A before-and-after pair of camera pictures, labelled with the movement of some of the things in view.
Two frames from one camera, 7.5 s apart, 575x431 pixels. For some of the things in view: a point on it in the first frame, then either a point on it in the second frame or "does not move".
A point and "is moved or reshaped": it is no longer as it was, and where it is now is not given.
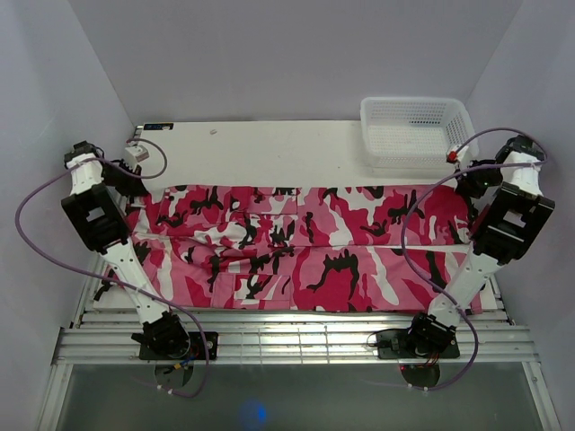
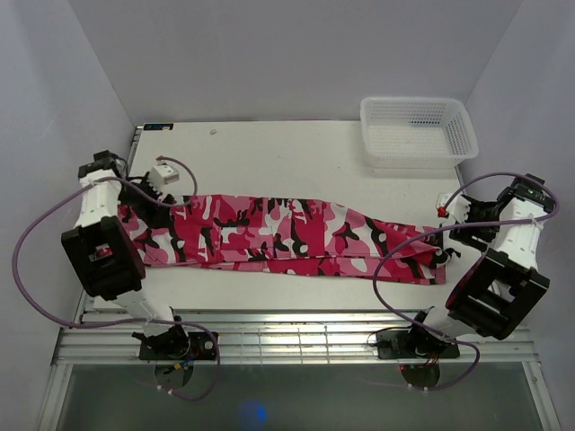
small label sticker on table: x=158 y=126 does not move
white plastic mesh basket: x=412 y=133 does not move
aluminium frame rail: x=107 y=338 does not move
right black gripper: x=465 y=186 -> x=464 y=234
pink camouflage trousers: x=316 y=248 is moved or reshaped
